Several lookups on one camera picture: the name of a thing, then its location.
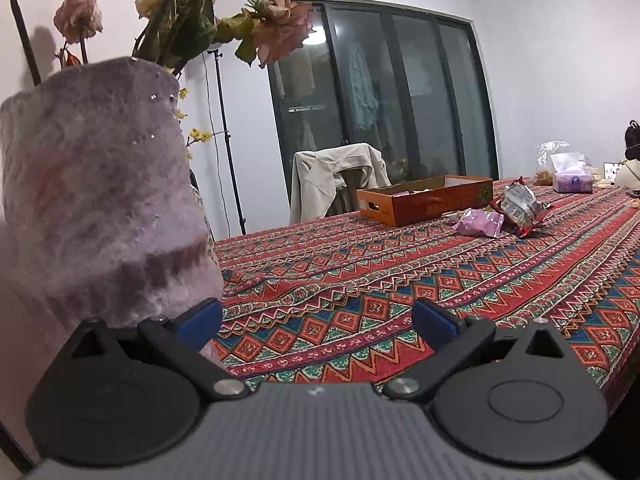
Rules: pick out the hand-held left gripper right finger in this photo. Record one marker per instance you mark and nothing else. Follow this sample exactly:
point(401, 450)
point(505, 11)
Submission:
point(432, 325)

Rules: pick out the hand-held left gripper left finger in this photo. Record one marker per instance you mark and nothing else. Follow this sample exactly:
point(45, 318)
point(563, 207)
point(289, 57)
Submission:
point(200, 322)

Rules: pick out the orange cardboard box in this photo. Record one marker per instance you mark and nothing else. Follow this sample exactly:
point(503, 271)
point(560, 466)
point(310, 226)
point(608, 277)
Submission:
point(430, 206)

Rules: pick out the clear plastic bag of snacks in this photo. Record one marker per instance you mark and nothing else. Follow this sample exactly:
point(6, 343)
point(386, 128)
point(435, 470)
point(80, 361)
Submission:
point(544, 170)

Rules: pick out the red patterned tablecloth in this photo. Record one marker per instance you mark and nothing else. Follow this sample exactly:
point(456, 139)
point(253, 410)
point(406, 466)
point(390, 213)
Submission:
point(400, 270)

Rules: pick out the pink snack packet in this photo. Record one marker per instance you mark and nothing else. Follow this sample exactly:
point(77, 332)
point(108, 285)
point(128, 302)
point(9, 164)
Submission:
point(480, 222)

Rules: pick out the red and silver snack packet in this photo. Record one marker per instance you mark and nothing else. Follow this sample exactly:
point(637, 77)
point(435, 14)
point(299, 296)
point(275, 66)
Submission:
point(520, 205)

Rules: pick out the wooden chair under jacket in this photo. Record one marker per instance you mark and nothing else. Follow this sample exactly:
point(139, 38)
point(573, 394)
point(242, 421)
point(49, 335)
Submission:
point(350, 190)

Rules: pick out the pink fuzzy vase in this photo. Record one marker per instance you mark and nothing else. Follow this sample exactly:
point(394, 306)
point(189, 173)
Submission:
point(100, 185)

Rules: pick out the studio light on stand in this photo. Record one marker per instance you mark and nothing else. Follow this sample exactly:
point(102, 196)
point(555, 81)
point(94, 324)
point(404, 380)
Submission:
point(227, 150)

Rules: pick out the beige jacket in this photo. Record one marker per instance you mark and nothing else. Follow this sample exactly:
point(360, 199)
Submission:
point(320, 180)

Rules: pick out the yellow flower branches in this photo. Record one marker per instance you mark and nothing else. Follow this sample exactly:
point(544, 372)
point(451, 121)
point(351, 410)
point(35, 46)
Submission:
point(197, 135)

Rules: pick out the purple tissue pack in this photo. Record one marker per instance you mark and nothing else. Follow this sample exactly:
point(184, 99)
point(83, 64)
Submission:
point(572, 180)

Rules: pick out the black-framed glass sliding door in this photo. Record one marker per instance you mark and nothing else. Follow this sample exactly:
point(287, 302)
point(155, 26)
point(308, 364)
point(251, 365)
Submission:
point(425, 100)

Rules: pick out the laptop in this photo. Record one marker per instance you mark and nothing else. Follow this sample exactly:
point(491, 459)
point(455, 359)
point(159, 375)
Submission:
point(612, 172)

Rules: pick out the light blue hanging shirt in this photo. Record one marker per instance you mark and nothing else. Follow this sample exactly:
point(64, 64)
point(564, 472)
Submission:
point(364, 87)

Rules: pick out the dried pink flower bouquet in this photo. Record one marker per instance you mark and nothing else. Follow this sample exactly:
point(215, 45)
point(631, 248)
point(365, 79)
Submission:
point(280, 25)

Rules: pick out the black curved rod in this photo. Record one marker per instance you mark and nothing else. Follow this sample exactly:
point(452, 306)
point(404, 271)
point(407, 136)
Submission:
point(22, 25)

